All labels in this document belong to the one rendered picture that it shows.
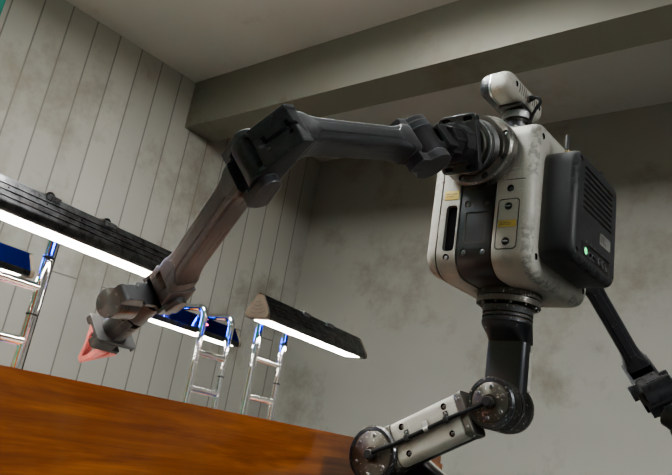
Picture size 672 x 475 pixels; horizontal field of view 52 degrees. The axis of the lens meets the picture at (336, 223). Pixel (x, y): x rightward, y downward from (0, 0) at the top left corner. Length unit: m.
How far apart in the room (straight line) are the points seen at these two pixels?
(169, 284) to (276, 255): 3.17
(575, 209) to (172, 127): 2.92
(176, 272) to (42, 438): 0.38
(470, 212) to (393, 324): 2.61
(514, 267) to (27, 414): 0.91
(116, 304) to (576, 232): 0.89
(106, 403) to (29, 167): 2.47
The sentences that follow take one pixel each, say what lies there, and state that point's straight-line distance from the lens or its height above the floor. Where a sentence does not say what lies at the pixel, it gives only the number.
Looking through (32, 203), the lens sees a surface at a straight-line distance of 1.44.
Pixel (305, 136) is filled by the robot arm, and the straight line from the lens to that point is 1.06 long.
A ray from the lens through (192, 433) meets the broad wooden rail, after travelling 1.33.
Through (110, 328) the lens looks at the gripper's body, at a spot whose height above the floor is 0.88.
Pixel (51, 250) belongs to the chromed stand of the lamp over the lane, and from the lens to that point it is 1.68.
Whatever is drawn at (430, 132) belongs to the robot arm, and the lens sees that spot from 1.35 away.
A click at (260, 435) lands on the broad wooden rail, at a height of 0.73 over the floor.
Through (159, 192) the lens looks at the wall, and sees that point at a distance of 3.92.
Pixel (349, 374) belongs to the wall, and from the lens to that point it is 4.18.
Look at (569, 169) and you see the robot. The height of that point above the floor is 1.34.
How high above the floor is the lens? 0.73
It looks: 18 degrees up
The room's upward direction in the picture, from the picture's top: 10 degrees clockwise
